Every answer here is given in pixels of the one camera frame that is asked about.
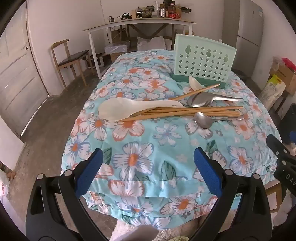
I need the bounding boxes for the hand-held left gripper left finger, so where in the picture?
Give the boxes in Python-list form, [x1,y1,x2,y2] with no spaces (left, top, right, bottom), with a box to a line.
[25,148,109,241]

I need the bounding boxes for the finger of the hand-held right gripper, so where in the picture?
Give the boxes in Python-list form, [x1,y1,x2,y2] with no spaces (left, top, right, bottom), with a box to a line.
[266,134,290,163]

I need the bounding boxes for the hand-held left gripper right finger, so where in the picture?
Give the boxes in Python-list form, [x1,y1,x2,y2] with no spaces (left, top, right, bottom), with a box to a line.
[185,147,272,241]

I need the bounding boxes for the small metal spoon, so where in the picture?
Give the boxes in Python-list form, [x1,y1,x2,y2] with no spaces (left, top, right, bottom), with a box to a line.
[195,112,245,129]

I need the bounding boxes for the bundle of wooden chopsticks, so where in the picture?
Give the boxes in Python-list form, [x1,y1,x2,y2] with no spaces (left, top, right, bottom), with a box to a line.
[117,106,244,122]

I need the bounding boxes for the large white ceramic spoon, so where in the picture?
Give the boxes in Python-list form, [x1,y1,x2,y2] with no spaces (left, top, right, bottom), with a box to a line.
[98,97,184,122]

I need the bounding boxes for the large metal spoon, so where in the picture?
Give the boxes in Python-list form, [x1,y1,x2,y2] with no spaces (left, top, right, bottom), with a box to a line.
[187,91,244,108]

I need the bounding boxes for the long wooden chopstick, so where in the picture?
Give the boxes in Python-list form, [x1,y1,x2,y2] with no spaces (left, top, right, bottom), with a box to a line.
[171,84,221,101]

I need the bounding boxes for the small white ceramic spoon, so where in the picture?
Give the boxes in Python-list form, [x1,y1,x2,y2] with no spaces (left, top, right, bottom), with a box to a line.
[188,76,204,91]

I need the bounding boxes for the mint green utensil holder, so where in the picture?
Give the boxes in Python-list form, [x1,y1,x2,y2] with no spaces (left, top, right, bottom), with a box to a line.
[171,34,238,89]

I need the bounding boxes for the wooden stool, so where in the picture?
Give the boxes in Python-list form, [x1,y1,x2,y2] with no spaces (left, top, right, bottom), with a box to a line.
[265,183,284,212]

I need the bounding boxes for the black bin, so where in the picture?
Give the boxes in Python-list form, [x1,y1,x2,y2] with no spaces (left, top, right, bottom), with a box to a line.
[279,105,296,144]

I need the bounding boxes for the yellow and white bag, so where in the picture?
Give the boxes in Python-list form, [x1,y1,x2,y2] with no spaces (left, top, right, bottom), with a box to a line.
[258,74,287,110]

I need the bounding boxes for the floral turquoise blanket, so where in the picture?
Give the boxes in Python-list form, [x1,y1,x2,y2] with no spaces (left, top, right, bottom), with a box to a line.
[60,49,284,231]

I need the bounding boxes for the white fluffy cloth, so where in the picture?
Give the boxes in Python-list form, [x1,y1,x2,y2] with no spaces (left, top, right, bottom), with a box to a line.
[110,219,192,241]

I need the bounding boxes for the large open cardboard box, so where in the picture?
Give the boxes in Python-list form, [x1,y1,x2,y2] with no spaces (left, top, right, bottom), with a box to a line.
[269,57,296,93]

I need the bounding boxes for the red plastic bag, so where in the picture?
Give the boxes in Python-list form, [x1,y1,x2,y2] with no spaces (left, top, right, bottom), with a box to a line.
[281,57,296,70]

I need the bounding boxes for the white printed sack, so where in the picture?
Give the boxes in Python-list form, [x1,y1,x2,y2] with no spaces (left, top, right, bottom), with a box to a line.
[0,170,11,209]

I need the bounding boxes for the wooden chair with dark seat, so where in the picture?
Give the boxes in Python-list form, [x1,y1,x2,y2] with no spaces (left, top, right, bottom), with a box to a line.
[51,39,95,90]

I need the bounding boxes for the brown cardboard box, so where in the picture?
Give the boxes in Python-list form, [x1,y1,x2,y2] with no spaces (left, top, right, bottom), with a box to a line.
[110,53,126,63]

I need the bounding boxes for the white panel door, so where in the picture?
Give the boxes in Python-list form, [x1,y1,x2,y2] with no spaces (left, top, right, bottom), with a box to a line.
[0,2,50,137]

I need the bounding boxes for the grey refrigerator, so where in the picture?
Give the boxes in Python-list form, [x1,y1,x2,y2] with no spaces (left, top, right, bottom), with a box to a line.
[231,0,264,77]

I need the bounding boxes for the clear plastic storage box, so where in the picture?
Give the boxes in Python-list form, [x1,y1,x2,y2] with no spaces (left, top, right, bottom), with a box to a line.
[104,40,130,55]

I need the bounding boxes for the white stuffed sack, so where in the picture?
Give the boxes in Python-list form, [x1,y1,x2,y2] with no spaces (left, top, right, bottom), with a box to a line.
[136,36,173,52]

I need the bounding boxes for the white framed table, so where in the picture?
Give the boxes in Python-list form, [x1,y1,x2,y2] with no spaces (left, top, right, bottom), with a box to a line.
[83,18,197,79]

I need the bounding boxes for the red snack packet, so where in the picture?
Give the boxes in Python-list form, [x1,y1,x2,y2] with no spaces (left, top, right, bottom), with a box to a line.
[168,6,181,19]

